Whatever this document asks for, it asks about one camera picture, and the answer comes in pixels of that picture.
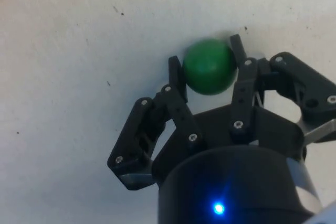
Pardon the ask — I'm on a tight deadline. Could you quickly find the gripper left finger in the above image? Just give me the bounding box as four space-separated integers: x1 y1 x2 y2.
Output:
107 55 208 191

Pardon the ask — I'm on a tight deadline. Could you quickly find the green ball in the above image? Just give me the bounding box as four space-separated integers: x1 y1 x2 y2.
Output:
182 39 238 95

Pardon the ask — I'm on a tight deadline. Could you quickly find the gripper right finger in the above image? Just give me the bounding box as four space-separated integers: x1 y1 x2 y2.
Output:
229 34 336 137

